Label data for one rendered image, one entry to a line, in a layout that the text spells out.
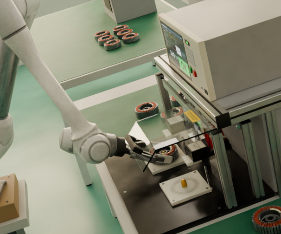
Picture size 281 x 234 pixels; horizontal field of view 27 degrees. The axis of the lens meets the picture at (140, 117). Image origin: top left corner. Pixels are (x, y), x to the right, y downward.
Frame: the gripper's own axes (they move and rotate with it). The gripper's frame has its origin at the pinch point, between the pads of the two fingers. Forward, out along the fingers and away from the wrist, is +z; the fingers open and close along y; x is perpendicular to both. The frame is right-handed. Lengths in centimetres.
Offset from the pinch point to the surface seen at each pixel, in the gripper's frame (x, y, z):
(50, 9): -28, -448, 15
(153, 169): -5.0, 5.5, -4.4
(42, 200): -100, -139, -13
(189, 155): 10.1, 24.0, -0.5
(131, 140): 15.3, 32.2, -25.5
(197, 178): 1.1, 22.6, 6.2
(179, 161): 0.2, 6.7, 4.8
